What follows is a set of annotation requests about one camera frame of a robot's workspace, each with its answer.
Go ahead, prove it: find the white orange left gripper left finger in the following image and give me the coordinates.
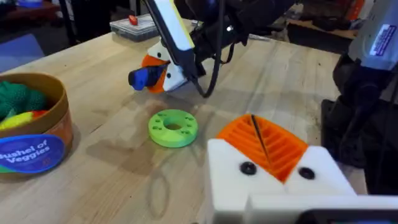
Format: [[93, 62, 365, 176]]
[[206, 114, 282, 224]]

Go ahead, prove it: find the white orange left gripper right finger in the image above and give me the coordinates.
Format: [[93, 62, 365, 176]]
[[252, 114, 357, 197]]

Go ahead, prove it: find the blue electric screwdriver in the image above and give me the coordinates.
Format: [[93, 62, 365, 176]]
[[127, 63, 170, 91]]

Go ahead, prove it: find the upright flat wrist plate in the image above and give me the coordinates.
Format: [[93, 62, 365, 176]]
[[143, 0, 201, 85]]

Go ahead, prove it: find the clear plastic parts box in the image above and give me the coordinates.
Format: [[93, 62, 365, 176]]
[[109, 13, 160, 43]]

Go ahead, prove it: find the green disc with holes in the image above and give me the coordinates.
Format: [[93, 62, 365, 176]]
[[147, 108, 199, 149]]

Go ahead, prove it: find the brown tub of toy vegetables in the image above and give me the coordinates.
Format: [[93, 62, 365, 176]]
[[0, 72, 75, 182]]

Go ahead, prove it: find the blue chair seat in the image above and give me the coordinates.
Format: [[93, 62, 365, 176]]
[[0, 33, 45, 73]]

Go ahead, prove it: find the black cable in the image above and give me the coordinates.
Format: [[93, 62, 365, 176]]
[[188, 0, 226, 99]]

